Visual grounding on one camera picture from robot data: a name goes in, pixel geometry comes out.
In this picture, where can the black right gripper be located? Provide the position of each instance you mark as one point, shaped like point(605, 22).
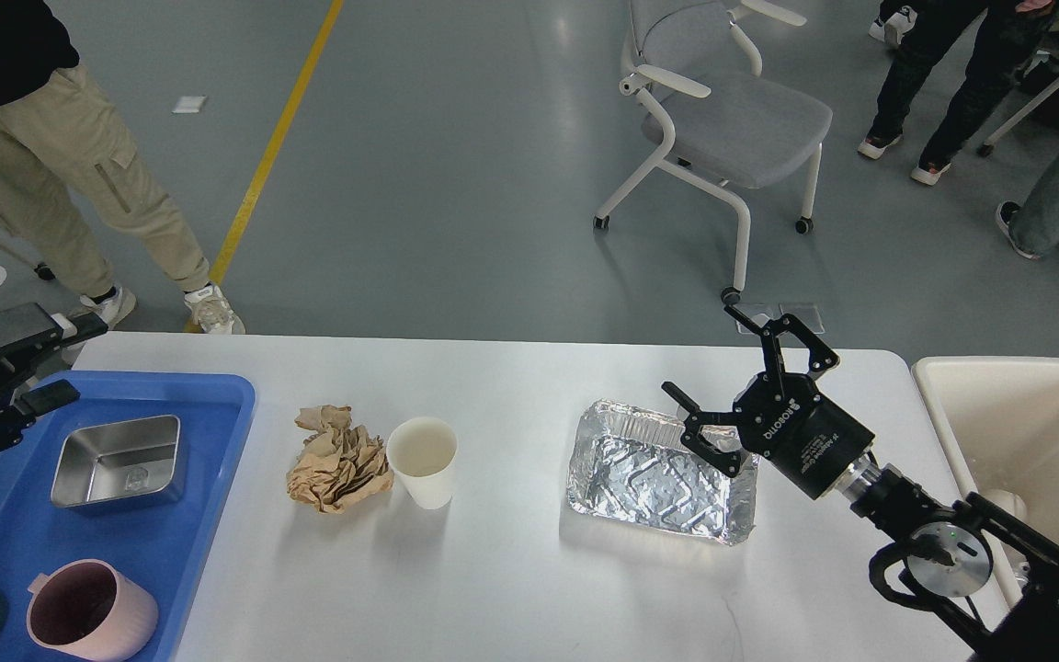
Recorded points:
point(801, 437)

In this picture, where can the crumpled brown paper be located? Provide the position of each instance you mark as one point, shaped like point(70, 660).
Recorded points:
point(341, 463)

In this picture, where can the pink ribbed mug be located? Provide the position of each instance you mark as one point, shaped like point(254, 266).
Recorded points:
point(87, 609)

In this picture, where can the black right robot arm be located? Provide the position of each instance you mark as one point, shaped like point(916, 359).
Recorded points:
point(936, 554)

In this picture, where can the white paper cup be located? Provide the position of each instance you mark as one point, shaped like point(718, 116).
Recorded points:
point(422, 452)

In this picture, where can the beige plastic bin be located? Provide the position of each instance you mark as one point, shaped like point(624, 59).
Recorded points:
point(997, 419)

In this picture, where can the blue plastic tray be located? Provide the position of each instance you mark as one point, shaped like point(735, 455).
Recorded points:
point(163, 548)

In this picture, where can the aluminium foil tray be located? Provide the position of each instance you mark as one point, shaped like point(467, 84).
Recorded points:
point(628, 464)

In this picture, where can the grey white office chair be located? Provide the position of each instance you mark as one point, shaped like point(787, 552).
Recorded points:
point(717, 123)

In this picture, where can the person with striped sneakers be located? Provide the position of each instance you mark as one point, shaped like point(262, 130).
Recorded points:
point(894, 20)

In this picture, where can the stainless steel rectangular tray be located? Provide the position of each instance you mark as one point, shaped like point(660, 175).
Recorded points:
point(120, 466)

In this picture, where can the person in khaki trousers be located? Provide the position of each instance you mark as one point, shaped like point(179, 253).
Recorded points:
point(60, 133)

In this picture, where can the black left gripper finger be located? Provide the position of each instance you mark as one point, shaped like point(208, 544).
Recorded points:
point(29, 334)
point(26, 408)

